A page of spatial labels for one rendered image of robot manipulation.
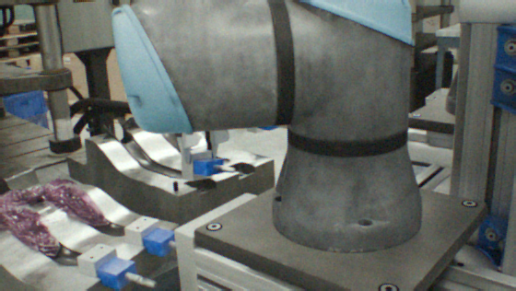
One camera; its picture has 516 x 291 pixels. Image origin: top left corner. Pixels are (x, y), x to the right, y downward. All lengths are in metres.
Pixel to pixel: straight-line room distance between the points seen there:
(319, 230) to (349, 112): 0.11
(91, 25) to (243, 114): 1.41
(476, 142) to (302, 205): 0.26
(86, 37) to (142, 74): 1.40
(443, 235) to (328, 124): 0.16
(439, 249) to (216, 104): 0.24
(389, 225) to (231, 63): 0.20
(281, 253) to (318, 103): 0.14
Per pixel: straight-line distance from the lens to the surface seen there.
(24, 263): 0.90
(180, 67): 0.42
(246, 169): 1.13
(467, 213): 0.57
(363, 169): 0.46
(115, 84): 5.11
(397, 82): 0.46
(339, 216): 0.46
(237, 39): 0.42
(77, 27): 1.80
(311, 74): 0.43
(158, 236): 0.89
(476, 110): 0.65
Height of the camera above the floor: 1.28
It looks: 18 degrees down
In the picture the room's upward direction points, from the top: 3 degrees counter-clockwise
